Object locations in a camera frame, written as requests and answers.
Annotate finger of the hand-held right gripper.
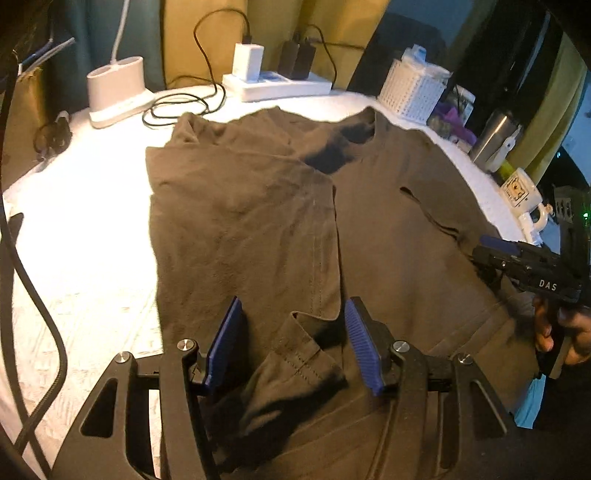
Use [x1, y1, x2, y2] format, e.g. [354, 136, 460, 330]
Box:
[472, 234, 525, 274]

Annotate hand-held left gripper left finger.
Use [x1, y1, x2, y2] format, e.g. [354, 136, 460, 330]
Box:
[53, 295, 245, 480]

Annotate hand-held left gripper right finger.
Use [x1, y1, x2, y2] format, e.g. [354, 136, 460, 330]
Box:
[344, 296, 515, 480]

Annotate brown t-shirt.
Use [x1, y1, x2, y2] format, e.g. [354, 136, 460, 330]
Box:
[145, 106, 550, 480]

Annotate person's right hand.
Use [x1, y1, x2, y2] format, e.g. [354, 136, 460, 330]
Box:
[531, 295, 591, 366]

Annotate white printed mug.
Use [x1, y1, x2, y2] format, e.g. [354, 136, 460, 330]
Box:
[499, 168, 555, 232]

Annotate steel tumbler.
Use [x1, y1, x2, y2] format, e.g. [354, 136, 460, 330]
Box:
[468, 110, 522, 174]

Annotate light blue cloth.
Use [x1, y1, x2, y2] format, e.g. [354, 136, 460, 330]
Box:
[514, 373, 546, 428]

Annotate white perforated basket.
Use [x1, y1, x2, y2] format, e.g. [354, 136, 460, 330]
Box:
[379, 58, 451, 124]

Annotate white quilted table cover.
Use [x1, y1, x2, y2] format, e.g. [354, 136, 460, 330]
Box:
[0, 83, 546, 462]

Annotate blue white packets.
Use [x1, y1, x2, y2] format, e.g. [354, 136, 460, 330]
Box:
[401, 45, 451, 79]

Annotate white power strip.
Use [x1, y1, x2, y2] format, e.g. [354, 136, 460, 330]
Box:
[222, 69, 333, 102]

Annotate black charger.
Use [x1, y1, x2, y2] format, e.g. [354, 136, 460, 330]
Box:
[277, 41, 298, 79]
[293, 42, 315, 80]

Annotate white desk lamp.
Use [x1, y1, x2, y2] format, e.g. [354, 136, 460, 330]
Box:
[87, 0, 155, 129]

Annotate white charger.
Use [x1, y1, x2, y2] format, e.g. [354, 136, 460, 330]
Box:
[232, 43, 265, 79]

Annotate cardboard box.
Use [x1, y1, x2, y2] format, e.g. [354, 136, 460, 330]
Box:
[9, 51, 52, 164]

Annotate yellow curtain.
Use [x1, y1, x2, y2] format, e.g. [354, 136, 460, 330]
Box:
[161, 0, 389, 90]

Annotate teal curtain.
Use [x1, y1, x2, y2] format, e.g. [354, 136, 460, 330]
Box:
[60, 0, 167, 109]

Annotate black braided cable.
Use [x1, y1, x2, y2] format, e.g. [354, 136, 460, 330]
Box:
[0, 46, 69, 462]

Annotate black charger cable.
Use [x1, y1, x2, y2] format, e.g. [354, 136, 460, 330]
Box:
[142, 9, 254, 130]
[293, 24, 370, 52]

